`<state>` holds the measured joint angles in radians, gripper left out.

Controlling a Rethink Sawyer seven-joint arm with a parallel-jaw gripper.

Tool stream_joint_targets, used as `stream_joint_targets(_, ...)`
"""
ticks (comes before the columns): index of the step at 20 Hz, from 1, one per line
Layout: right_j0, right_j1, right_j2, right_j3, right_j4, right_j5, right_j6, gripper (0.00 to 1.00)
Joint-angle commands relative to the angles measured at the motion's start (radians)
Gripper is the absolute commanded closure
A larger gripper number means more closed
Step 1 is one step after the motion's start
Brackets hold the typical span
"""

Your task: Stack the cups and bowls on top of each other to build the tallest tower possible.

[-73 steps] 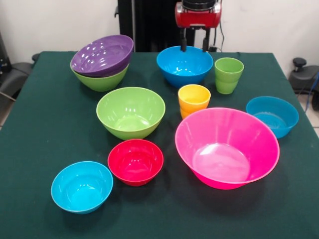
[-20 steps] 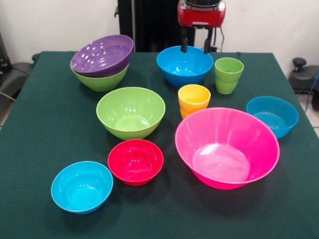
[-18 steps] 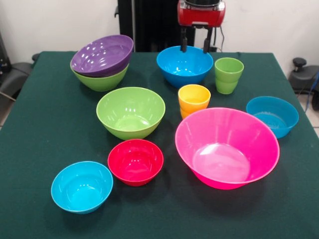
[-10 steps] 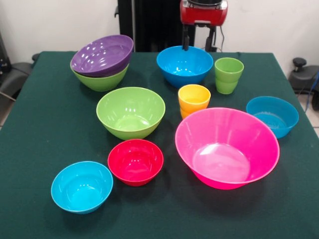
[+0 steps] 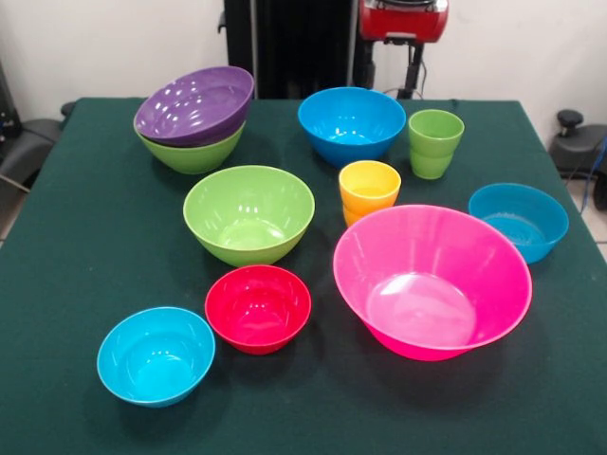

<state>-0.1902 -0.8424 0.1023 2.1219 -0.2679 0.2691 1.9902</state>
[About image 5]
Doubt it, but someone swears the large pink plastic bowl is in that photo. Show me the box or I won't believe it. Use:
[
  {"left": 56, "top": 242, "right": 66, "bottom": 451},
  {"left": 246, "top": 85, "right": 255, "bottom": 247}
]
[{"left": 332, "top": 204, "right": 534, "bottom": 363}]

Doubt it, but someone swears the red plastic bowl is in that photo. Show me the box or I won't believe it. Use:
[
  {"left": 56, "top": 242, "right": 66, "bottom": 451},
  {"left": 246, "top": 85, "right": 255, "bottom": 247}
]
[{"left": 204, "top": 264, "right": 313, "bottom": 356}]

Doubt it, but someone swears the dark green tablecloth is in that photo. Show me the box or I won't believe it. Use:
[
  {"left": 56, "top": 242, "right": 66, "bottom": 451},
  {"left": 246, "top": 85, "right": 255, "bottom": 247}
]
[{"left": 0, "top": 97, "right": 607, "bottom": 455}]

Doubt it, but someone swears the black equipment base with knob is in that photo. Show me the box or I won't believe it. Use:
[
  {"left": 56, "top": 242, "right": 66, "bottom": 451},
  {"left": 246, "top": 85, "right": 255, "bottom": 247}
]
[{"left": 548, "top": 109, "right": 607, "bottom": 180}]

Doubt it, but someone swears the large blue plastic bowl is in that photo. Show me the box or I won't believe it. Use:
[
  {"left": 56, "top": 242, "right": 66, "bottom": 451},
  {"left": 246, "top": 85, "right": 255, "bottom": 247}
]
[{"left": 297, "top": 86, "right": 408, "bottom": 168}]

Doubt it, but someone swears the purple plastic bowl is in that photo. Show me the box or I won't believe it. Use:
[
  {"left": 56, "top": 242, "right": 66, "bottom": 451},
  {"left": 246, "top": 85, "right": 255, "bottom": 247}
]
[{"left": 133, "top": 65, "right": 256, "bottom": 149}]

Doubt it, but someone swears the translucent blue plastic bowl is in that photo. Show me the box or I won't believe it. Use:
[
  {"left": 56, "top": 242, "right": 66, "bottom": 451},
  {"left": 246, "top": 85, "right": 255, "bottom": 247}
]
[{"left": 468, "top": 182, "right": 570, "bottom": 265}]

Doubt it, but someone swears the yellow plastic cup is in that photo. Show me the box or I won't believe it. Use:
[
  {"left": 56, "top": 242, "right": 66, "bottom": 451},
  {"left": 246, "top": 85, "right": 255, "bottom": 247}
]
[
  {"left": 338, "top": 159, "right": 403, "bottom": 212},
  {"left": 341, "top": 203, "right": 366, "bottom": 228}
]

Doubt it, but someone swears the small light blue bowl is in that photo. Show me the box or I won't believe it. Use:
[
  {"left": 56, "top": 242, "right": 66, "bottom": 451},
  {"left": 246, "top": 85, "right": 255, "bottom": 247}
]
[{"left": 96, "top": 306, "right": 217, "bottom": 410}]

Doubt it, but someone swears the blue cable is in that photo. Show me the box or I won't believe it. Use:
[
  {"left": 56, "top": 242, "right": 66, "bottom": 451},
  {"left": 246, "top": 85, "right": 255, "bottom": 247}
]
[{"left": 580, "top": 136, "right": 607, "bottom": 209}]

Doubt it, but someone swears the green plastic cup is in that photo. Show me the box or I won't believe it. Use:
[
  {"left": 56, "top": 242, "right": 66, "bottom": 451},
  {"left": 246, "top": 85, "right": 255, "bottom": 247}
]
[
  {"left": 409, "top": 147, "right": 454, "bottom": 181},
  {"left": 408, "top": 108, "right": 466, "bottom": 160}
]

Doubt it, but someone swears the black wall cable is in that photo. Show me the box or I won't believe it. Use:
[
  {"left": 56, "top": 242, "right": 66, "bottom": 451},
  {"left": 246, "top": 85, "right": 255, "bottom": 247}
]
[{"left": 416, "top": 45, "right": 431, "bottom": 99}]

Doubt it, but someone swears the green plastic bowl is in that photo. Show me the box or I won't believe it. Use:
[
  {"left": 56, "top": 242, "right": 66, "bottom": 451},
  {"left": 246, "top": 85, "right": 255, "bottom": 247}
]
[
  {"left": 134, "top": 120, "right": 248, "bottom": 175},
  {"left": 182, "top": 164, "right": 317, "bottom": 267}
]

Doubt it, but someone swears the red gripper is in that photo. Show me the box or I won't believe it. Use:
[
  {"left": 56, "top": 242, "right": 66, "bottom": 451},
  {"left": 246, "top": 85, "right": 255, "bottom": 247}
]
[{"left": 359, "top": 0, "right": 450, "bottom": 100}]

